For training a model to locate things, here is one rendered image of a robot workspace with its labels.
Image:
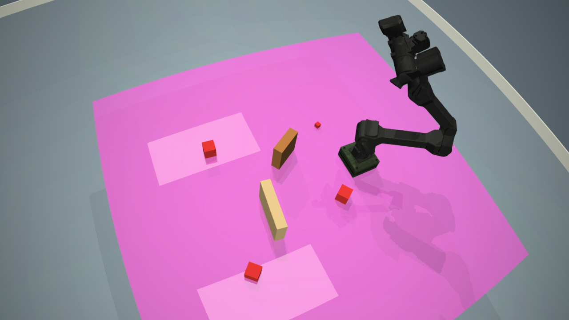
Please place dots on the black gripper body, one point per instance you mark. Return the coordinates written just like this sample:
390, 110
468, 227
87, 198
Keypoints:
393, 27

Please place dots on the tan rectangular board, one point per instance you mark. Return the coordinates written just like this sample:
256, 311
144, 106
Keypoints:
272, 209

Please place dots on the brown square block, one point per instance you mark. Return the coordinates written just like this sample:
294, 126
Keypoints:
284, 148

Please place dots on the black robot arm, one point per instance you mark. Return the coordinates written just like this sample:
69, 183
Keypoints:
415, 73

